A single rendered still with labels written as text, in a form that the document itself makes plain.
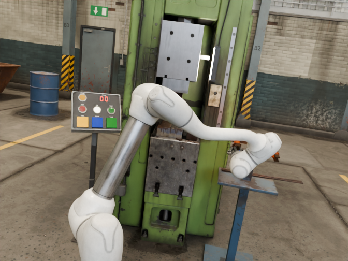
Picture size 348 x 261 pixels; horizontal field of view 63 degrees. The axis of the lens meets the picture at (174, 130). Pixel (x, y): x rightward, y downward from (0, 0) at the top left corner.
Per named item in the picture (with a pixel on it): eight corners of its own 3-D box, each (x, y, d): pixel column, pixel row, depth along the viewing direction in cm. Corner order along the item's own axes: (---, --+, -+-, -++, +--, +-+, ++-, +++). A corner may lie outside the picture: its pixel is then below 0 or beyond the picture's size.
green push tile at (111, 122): (117, 127, 205) (117, 118, 207) (106, 127, 202) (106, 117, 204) (116, 128, 207) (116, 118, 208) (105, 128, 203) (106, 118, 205)
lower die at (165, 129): (181, 139, 221) (183, 128, 219) (156, 135, 222) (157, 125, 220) (182, 127, 262) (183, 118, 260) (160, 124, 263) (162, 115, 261)
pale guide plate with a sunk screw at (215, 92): (218, 106, 226) (222, 85, 222) (207, 105, 226) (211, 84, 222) (218, 106, 228) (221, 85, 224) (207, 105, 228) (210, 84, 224)
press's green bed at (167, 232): (183, 248, 237) (191, 197, 226) (139, 241, 238) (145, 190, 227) (184, 213, 291) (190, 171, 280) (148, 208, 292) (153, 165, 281)
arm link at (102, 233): (86, 287, 104) (89, 235, 99) (74, 256, 119) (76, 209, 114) (127, 274, 113) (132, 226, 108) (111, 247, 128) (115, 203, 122)
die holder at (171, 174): (191, 197, 226) (200, 143, 215) (144, 190, 227) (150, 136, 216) (191, 171, 280) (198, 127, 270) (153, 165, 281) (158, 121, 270)
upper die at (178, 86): (187, 93, 213) (189, 81, 211) (161, 90, 213) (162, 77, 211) (187, 88, 254) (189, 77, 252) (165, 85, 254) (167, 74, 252)
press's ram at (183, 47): (207, 83, 211) (216, 26, 201) (156, 76, 211) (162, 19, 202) (204, 80, 251) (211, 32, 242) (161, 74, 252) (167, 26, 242)
